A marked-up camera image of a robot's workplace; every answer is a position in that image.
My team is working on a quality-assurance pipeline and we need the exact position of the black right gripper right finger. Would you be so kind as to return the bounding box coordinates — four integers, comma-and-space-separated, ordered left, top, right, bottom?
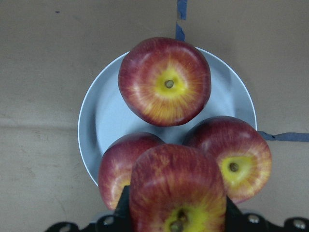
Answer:
225, 198, 309, 232

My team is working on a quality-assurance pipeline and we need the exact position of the red yellow apple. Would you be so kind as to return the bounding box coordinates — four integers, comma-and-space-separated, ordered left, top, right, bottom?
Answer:
129, 144, 227, 232

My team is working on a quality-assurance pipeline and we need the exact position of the red apple on plate back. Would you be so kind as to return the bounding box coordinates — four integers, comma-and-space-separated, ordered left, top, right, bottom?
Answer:
118, 37, 211, 127

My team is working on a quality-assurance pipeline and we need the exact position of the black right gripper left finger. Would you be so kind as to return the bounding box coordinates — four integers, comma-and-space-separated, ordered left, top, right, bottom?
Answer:
45, 186, 132, 232

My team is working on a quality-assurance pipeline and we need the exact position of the red apple on plate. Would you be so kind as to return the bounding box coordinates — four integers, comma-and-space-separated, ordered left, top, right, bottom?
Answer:
98, 132, 165, 210
183, 116, 272, 203
118, 37, 211, 127

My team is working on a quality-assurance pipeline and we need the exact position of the red apple on plate right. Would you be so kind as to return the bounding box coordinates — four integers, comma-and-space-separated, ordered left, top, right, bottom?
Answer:
183, 116, 272, 203

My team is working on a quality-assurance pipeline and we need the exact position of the red apple on plate left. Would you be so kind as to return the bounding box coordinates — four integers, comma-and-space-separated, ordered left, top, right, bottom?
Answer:
98, 132, 165, 210

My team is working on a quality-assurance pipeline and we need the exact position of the light blue plate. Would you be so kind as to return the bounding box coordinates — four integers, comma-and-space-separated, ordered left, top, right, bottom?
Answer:
78, 49, 257, 184

